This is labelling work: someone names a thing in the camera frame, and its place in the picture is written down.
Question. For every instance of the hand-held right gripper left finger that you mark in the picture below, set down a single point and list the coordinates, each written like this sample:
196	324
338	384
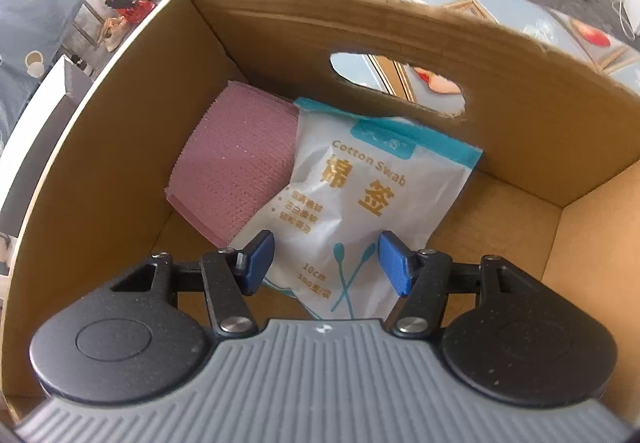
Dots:
260	255

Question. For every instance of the white teal cotton swab bag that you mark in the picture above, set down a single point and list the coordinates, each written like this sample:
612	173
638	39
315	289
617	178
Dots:
360	203

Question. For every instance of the pink cloth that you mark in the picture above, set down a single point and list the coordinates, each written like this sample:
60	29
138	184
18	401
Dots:
230	158

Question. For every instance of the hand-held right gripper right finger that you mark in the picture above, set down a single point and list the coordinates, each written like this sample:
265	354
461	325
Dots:
395	263

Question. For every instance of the brown cardboard box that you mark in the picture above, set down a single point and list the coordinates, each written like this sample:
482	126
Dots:
525	123

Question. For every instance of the small red bag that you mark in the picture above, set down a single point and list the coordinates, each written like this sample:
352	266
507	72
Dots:
137	12

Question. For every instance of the dark blanket with circles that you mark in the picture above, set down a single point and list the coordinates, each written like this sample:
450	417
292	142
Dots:
30	23

